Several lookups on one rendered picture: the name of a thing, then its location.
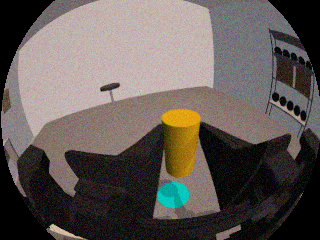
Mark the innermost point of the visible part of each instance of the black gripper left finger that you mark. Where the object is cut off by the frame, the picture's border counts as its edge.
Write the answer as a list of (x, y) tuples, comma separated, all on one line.
[(136, 169)]

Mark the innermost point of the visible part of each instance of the cyan circle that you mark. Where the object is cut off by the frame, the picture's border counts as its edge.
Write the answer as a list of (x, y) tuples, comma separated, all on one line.
[(173, 195)]

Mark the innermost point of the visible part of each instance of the yellow tall cylinder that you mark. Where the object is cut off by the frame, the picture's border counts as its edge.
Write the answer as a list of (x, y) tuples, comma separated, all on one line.
[(181, 131)]

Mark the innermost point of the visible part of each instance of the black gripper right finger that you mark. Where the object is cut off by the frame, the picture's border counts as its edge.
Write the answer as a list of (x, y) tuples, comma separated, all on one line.
[(234, 162)]

